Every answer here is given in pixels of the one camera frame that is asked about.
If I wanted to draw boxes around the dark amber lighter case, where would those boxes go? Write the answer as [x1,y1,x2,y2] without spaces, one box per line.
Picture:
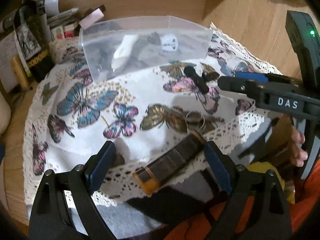
[132,131,206,195]

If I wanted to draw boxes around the white foot file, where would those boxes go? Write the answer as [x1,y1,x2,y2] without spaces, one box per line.
[111,34,139,72]

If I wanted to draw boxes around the silver key bunch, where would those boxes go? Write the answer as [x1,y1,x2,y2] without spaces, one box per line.
[184,111,225,134]

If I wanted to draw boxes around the white travel adapter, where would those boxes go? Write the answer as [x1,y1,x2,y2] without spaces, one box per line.
[161,34,178,52]

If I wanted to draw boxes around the person's right hand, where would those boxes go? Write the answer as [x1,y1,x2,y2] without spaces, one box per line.
[287,126,308,167]

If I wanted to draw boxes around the butterfly print lace cloth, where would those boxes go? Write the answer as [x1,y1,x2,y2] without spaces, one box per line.
[23,28,278,206]

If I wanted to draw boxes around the yellow candle stick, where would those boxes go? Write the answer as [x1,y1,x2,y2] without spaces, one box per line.
[10,54,30,90]

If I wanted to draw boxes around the clear plastic storage box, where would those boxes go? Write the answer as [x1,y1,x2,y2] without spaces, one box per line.
[79,16,212,83]

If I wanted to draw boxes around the dark wine bottle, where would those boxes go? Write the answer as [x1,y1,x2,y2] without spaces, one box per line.
[12,0,56,83]

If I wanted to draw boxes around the pile of papers and booklets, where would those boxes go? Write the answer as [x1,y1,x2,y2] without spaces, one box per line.
[0,0,107,41]

